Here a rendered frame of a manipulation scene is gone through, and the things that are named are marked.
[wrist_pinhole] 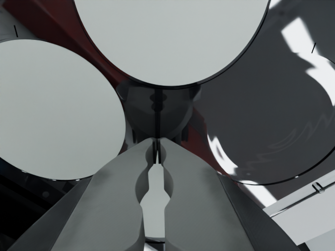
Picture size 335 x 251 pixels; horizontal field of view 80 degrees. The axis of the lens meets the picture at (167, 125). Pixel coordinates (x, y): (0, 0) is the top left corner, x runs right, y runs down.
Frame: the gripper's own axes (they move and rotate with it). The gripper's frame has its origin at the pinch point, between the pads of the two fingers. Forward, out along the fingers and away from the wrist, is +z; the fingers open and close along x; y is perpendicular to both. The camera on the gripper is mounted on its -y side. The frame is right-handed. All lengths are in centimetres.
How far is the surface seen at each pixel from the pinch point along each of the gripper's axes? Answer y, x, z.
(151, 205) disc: 7.1, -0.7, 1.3
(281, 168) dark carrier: 3.6, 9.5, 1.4
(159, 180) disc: 4.3, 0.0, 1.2
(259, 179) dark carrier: 4.6, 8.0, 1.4
